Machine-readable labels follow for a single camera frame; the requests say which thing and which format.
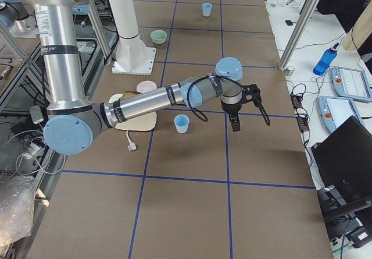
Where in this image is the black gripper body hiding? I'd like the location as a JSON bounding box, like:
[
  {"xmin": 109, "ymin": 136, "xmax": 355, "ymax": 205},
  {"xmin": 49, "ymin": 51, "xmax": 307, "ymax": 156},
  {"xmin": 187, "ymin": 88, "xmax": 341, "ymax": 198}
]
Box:
[{"xmin": 220, "ymin": 95, "xmax": 242, "ymax": 119}]

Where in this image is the light blue cup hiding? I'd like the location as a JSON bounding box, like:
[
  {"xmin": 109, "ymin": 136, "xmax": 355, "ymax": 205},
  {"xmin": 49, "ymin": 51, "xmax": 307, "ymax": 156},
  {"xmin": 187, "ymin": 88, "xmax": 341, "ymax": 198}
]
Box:
[
  {"xmin": 174, "ymin": 114, "xmax": 189, "ymax": 134},
  {"xmin": 202, "ymin": 2, "xmax": 212, "ymax": 17}
]

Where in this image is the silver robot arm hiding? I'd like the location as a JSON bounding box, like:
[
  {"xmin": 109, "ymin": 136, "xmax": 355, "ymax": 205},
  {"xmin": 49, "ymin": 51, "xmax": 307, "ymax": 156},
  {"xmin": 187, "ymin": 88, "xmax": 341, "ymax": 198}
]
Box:
[
  {"xmin": 27, "ymin": 0, "xmax": 243, "ymax": 155},
  {"xmin": 1, "ymin": 0, "xmax": 38, "ymax": 38}
]

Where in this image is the cream toaster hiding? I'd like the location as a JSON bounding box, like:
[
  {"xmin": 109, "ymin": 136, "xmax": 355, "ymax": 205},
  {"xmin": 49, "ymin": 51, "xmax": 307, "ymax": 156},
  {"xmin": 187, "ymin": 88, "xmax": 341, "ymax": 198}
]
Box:
[{"xmin": 109, "ymin": 94, "xmax": 158, "ymax": 132}]

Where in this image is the pink bowl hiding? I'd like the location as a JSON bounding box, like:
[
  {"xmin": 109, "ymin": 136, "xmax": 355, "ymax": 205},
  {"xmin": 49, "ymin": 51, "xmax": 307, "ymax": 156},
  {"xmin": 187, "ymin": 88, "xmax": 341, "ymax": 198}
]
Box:
[{"xmin": 136, "ymin": 80, "xmax": 157, "ymax": 93}]

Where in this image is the near teach pendant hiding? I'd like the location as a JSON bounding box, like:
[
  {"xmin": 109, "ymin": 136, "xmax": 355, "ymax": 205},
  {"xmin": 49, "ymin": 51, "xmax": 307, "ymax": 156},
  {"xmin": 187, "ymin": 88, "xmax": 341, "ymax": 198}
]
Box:
[{"xmin": 317, "ymin": 96, "xmax": 364, "ymax": 133}]

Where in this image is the teach pendant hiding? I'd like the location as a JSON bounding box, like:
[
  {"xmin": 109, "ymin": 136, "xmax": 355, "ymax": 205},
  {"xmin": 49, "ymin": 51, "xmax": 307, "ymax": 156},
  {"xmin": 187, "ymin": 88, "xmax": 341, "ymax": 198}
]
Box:
[
  {"xmin": 317, "ymin": 96, "xmax": 364, "ymax": 133},
  {"xmin": 331, "ymin": 66, "xmax": 371, "ymax": 102}
]

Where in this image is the blue water bottle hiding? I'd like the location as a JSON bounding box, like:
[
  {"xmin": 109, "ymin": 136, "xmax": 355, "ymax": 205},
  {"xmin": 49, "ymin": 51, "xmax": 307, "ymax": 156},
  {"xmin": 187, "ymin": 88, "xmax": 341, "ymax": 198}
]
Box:
[{"xmin": 313, "ymin": 43, "xmax": 339, "ymax": 76}]

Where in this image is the green bowl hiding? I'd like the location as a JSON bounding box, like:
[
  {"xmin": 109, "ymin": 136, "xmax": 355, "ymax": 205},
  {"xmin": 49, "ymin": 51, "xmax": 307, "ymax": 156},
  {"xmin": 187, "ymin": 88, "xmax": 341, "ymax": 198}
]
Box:
[{"xmin": 150, "ymin": 30, "xmax": 167, "ymax": 44}]

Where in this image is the white power plug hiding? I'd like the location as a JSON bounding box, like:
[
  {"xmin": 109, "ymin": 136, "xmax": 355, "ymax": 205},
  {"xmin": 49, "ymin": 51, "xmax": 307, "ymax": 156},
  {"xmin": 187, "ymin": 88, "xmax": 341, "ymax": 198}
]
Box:
[{"xmin": 126, "ymin": 130, "xmax": 137, "ymax": 151}]

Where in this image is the toast slice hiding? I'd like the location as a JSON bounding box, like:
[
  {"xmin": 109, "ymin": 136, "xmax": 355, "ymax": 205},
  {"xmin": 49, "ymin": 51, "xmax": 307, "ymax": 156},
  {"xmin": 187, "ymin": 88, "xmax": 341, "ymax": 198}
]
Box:
[{"xmin": 121, "ymin": 91, "xmax": 140, "ymax": 100}]

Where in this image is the black laptop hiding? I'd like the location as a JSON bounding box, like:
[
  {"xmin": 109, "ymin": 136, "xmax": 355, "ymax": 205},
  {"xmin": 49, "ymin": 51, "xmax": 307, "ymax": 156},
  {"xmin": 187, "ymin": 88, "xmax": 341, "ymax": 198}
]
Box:
[{"xmin": 312, "ymin": 116, "xmax": 371, "ymax": 197}]

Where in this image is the far teach pendant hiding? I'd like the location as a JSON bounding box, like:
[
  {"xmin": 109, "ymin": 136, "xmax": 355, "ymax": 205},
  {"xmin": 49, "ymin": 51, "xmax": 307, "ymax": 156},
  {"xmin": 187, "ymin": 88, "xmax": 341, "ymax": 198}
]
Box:
[{"xmin": 331, "ymin": 66, "xmax": 371, "ymax": 102}]

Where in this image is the plastic wrap bundle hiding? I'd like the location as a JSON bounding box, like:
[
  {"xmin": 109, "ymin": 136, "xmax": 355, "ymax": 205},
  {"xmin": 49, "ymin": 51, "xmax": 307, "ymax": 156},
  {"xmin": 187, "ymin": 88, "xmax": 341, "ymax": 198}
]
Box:
[{"xmin": 1, "ymin": 176, "xmax": 35, "ymax": 246}]

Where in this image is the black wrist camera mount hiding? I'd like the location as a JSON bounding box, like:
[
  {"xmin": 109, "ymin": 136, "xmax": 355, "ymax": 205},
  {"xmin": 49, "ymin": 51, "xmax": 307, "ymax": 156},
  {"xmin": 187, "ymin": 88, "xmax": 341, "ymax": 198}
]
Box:
[{"xmin": 241, "ymin": 84, "xmax": 262, "ymax": 108}]

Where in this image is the white pedestal column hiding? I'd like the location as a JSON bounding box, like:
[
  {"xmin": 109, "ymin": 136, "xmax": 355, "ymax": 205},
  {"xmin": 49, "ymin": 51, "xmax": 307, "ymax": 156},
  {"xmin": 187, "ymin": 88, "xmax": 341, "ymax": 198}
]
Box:
[{"xmin": 109, "ymin": 0, "xmax": 156, "ymax": 75}]

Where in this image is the aluminium frame post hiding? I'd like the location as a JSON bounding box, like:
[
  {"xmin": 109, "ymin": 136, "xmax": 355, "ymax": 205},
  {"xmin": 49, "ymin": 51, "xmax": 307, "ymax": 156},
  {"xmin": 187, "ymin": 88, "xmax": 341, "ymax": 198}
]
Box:
[{"xmin": 277, "ymin": 0, "xmax": 319, "ymax": 76}]

